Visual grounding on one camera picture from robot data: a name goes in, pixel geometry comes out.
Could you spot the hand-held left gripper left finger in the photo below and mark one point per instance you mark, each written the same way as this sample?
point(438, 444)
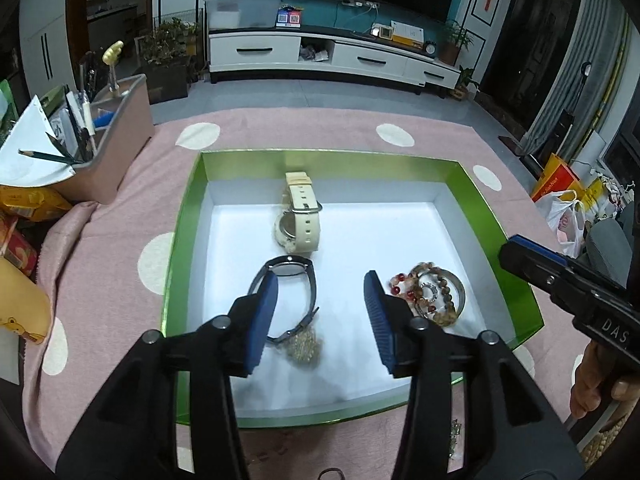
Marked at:
point(262, 320)

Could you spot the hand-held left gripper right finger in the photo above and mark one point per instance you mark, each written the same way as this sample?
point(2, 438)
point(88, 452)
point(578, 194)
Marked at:
point(380, 325)

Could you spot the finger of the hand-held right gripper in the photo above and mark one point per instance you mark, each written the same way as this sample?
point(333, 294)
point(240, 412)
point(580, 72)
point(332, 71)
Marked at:
point(535, 265)

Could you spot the black wrist watch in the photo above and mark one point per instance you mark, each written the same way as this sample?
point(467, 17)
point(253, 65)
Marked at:
point(290, 266)

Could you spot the silver metal bangle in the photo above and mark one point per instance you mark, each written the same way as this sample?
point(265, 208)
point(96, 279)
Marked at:
point(457, 280)

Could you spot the green cardboard box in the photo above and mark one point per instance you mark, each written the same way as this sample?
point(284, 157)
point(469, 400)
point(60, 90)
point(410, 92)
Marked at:
point(350, 240)

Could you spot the cream wrist watch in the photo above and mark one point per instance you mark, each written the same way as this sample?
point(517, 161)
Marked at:
point(302, 195)

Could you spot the person's right hand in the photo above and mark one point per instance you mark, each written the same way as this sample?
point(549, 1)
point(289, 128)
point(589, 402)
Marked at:
point(587, 380)

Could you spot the white plastic shopping bag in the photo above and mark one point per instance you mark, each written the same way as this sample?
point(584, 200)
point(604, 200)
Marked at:
point(565, 220)

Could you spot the grey chair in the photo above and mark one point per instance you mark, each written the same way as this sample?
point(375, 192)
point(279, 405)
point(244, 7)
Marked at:
point(607, 245)

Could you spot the yellow and red paper bag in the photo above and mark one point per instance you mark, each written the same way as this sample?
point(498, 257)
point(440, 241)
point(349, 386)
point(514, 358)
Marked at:
point(557, 180)

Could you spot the pink polka-dot tablecloth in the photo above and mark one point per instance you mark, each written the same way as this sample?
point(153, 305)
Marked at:
point(110, 270)

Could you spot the small floor potted plant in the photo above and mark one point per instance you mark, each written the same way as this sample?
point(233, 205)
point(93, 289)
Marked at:
point(462, 87)

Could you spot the grey striped curtain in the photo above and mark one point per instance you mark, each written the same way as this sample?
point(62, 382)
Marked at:
point(575, 70)

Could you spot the pink desk organiser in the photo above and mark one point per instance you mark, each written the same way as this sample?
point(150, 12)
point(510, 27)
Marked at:
point(120, 150)

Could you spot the potted plant in brown pot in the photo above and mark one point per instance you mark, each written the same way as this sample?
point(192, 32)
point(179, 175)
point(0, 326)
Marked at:
point(450, 50)

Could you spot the small black alarm clock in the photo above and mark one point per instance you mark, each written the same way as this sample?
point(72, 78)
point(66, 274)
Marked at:
point(430, 48)

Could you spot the yellow snack bag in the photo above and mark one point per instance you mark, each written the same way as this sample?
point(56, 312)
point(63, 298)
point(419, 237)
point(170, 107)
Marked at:
point(35, 205)

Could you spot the yellow and white flat box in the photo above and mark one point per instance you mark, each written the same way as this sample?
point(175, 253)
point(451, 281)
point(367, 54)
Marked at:
point(407, 35)

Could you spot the white tv cabinet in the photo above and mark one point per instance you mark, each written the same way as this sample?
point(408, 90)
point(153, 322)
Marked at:
point(370, 60)

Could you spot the dark pencil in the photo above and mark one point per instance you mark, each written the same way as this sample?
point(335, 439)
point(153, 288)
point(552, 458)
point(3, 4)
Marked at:
point(47, 156)

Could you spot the small white device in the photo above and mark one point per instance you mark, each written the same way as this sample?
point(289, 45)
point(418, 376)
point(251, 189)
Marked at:
point(386, 32)

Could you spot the white paper sheet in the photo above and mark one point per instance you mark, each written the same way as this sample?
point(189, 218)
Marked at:
point(25, 155)

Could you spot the small blue and red stand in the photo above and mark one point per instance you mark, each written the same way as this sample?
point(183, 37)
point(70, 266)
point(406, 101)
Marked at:
point(290, 17)

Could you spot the cream flower pen topper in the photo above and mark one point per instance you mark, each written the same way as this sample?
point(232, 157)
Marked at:
point(112, 52)

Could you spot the clear plastic storage box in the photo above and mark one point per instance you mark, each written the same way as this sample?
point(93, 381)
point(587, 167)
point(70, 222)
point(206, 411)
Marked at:
point(240, 12)

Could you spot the white wall power strip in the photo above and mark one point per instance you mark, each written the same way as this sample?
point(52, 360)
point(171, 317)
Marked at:
point(360, 4)

